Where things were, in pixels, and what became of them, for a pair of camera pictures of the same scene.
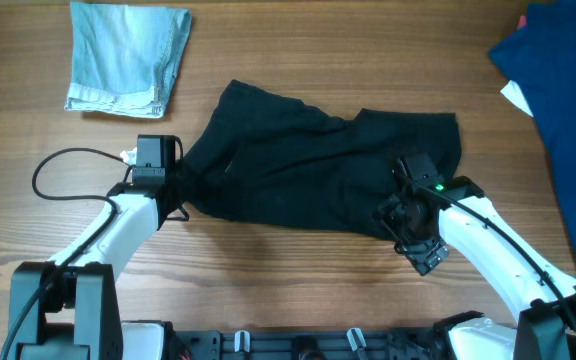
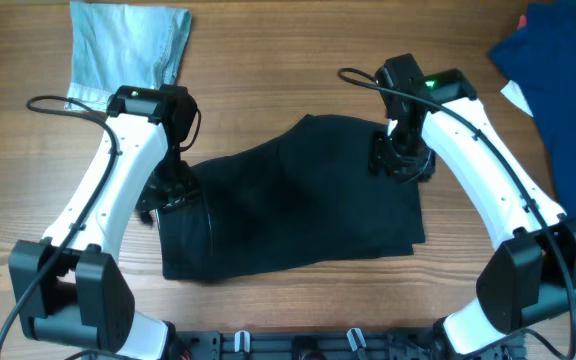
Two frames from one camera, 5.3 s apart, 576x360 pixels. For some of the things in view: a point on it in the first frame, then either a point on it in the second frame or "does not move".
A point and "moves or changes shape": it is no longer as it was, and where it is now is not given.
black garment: (264, 155) moves or changes shape
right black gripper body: (429, 254) to (400, 161)
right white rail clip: (352, 340) does not move
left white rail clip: (237, 341) does not move
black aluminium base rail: (306, 345) does not move
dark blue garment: (559, 63) does not move
